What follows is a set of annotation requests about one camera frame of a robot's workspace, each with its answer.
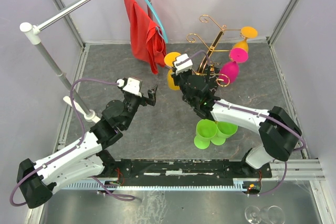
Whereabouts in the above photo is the orange wine glass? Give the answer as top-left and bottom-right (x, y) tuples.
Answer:
(232, 26), (258, 52)
(164, 52), (181, 90)

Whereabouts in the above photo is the pink wine glass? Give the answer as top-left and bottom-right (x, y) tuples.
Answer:
(217, 48), (248, 87)

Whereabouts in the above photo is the green wine glass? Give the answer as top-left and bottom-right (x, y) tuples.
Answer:
(211, 122), (238, 146)
(194, 120), (217, 150)

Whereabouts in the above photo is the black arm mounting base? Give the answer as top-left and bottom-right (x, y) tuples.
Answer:
(95, 159), (272, 188)

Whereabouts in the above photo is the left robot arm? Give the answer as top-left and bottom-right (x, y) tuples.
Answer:
(15, 79), (158, 209)

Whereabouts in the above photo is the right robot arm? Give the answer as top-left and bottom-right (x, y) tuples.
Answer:
(171, 68), (302, 177)

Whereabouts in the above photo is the gold wine glass rack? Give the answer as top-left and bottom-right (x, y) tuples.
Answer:
(186, 14), (240, 76)

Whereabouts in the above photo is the clear wine glass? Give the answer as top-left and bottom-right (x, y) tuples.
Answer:
(244, 205), (286, 224)

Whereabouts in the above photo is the red cloth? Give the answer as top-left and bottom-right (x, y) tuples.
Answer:
(124, 0), (166, 74)

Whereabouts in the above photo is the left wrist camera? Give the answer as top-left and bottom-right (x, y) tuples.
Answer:
(117, 77), (142, 97)

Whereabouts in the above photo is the white cable tray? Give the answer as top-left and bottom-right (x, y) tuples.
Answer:
(61, 178), (262, 192)

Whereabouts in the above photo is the silver clothes rail stand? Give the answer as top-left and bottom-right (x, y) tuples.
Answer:
(19, 0), (158, 126)

